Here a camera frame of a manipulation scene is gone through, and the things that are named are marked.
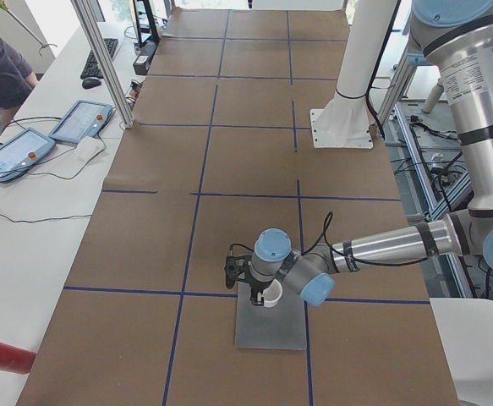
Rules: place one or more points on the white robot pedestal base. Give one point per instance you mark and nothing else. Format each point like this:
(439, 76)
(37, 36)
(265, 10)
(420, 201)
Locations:
(344, 121)

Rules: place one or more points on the white plastic cup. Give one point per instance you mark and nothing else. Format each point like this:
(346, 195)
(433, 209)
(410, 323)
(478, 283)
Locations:
(272, 294)

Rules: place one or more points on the red water bottle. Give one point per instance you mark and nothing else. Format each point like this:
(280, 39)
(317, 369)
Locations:
(16, 360)

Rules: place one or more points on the white metal bottle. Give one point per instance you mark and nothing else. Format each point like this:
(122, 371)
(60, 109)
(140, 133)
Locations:
(434, 96)

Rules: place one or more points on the white cloth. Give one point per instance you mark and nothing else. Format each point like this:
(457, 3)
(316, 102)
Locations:
(88, 148)

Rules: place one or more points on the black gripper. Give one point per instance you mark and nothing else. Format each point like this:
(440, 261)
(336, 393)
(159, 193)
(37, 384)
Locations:
(257, 286)

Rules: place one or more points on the white chair back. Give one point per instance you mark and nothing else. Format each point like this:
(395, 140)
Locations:
(466, 330)

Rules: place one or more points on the black computer mouse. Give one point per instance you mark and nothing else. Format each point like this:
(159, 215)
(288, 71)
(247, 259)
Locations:
(90, 83)

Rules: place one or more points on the blue teach pendant far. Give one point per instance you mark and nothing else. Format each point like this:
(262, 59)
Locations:
(83, 119)

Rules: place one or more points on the black desktop box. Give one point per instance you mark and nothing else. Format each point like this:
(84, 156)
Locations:
(142, 63)

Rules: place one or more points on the blue teach pendant near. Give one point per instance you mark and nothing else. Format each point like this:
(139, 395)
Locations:
(22, 152)

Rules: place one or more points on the aluminium frame post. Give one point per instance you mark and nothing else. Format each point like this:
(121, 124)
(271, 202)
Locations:
(90, 27)

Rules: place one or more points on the blue teach pendant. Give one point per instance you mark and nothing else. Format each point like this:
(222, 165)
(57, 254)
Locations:
(83, 119)
(22, 152)

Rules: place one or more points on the silver closed laptop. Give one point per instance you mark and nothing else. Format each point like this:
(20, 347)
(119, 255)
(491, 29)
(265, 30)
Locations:
(281, 327)

